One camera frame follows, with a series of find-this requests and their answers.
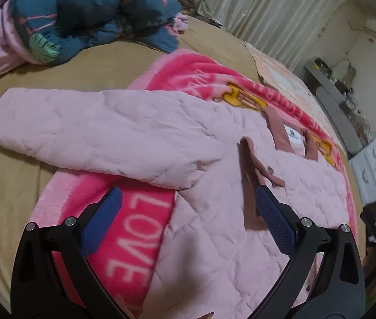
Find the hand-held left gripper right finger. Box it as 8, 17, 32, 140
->
251, 183, 366, 319

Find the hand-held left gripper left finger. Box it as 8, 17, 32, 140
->
10, 186, 132, 319

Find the pink quilted jacket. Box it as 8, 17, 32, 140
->
0, 87, 351, 319

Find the pile of folded clothes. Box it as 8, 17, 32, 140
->
151, 0, 205, 34

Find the pink printed fleece blanket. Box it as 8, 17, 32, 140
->
30, 49, 358, 319

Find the bed with tan sheet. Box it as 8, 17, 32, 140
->
0, 13, 361, 319

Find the white drawer chest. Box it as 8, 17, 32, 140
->
347, 133, 376, 207

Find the grey dressing table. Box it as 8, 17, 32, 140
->
302, 65, 364, 160

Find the orange and white blanket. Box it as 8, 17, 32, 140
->
246, 41, 348, 147

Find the cluster of small bottles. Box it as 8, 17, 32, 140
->
311, 58, 371, 133

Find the arched mirror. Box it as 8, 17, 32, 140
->
332, 58, 358, 83

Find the white pleated curtain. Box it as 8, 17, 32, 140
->
188, 0, 354, 70

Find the blue floral duvet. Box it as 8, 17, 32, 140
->
0, 0, 182, 80

